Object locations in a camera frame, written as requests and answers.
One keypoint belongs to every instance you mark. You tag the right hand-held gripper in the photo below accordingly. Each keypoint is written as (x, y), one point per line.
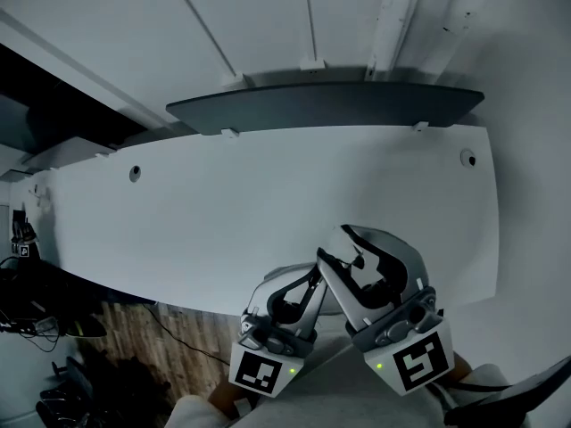
(415, 350)

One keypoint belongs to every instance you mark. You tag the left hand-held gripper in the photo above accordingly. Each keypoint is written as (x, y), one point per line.
(263, 364)

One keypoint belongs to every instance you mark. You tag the dark desk divider panel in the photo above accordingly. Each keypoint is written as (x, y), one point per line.
(325, 105)

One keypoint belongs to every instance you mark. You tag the black office chair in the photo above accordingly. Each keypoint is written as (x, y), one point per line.
(71, 386)

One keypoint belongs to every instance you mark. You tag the spare hand-held gripper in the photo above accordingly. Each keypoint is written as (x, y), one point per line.
(23, 239)

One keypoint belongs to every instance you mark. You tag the white panel bracket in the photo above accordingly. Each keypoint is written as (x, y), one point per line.
(230, 132)
(420, 126)
(105, 154)

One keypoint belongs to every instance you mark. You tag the black side desk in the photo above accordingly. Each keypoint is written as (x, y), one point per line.
(53, 288)

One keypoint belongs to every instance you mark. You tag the person's grey clothing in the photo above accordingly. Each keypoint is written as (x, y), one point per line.
(339, 395)

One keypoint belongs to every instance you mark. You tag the person's right forearm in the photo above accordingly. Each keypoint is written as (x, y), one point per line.
(461, 368)

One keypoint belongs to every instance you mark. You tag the person's left forearm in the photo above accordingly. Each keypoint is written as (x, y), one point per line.
(225, 399)

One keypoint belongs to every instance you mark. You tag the dark grey chair armrest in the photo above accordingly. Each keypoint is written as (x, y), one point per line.
(526, 395)

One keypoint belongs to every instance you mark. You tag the grey desk divider panel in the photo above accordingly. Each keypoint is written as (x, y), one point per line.
(67, 152)

